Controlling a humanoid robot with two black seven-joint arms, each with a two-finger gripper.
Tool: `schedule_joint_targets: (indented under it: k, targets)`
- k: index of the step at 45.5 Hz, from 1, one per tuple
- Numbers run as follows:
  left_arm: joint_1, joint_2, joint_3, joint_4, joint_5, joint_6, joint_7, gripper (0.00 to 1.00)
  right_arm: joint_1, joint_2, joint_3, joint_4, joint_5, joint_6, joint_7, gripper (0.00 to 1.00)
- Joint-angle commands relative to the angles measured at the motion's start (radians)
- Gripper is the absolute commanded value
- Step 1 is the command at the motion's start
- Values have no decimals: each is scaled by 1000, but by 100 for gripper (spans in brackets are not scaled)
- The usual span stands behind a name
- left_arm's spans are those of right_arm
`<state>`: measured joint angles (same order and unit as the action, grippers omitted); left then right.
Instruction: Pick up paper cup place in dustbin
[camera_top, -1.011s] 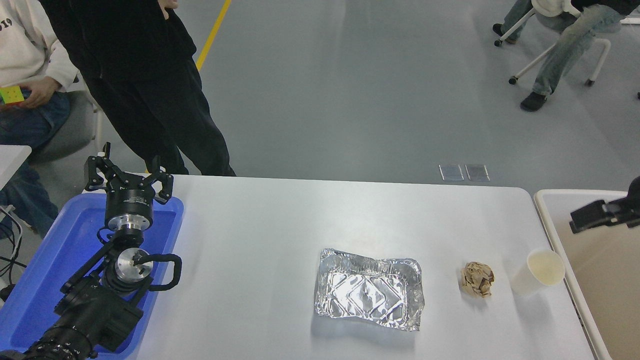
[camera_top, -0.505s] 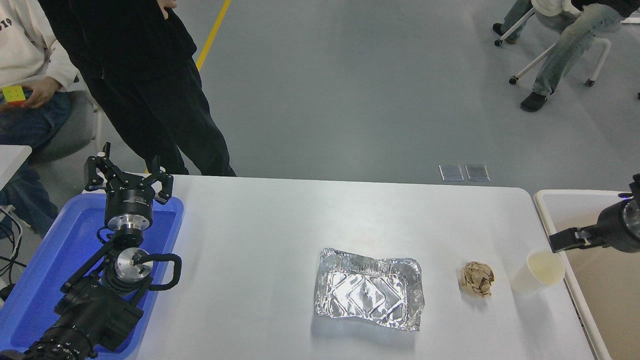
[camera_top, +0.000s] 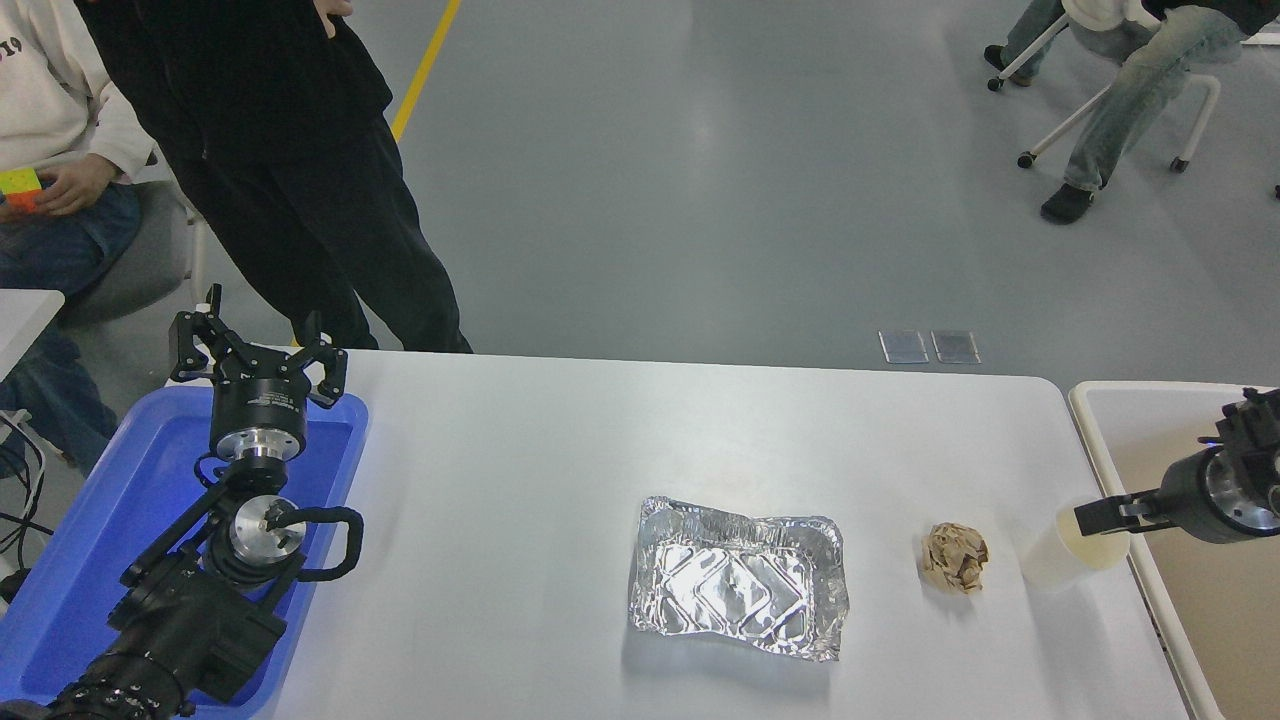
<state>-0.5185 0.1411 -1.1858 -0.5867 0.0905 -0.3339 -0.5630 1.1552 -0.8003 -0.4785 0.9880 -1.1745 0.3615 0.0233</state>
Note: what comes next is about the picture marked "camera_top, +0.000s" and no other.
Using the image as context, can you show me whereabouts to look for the blue plastic tray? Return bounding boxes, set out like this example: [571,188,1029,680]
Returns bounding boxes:
[0,385,369,720]

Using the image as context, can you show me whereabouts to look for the person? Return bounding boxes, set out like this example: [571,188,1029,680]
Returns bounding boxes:
[983,0,1280,225]
[0,0,156,476]
[75,0,473,353]

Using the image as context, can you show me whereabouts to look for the white paper cup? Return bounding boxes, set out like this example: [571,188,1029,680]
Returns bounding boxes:
[1020,503,1132,591]

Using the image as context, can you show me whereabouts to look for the large pale bin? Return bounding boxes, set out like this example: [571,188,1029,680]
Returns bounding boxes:
[1068,380,1280,720]

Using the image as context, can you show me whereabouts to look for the person's left hand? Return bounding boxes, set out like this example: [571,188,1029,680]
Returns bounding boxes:
[35,155,123,216]

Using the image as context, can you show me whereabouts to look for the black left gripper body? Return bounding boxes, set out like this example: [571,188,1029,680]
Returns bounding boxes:
[208,344,309,439]

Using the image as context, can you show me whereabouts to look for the small white side table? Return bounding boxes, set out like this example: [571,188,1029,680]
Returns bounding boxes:
[0,289,64,381]

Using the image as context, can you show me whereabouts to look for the colourful puzzle cube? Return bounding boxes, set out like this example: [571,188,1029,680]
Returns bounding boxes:
[0,168,44,213]

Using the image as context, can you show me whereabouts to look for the silver foil tray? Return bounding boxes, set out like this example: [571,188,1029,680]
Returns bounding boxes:
[628,495,851,663]

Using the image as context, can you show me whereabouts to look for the black cable bundle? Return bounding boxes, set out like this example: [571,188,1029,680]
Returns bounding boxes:
[0,410,47,603]

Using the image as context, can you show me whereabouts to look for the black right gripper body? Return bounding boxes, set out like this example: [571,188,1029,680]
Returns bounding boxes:
[1160,445,1227,544]

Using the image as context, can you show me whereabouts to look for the crumpled tan paper ball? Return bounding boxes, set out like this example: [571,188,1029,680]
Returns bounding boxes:
[921,522,991,596]

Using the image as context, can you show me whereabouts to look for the white wheeled chair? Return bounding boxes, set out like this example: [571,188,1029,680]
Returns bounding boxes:
[987,0,1223,173]

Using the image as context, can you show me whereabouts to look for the grey chair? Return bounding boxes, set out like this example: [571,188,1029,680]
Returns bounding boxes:
[55,150,207,326]

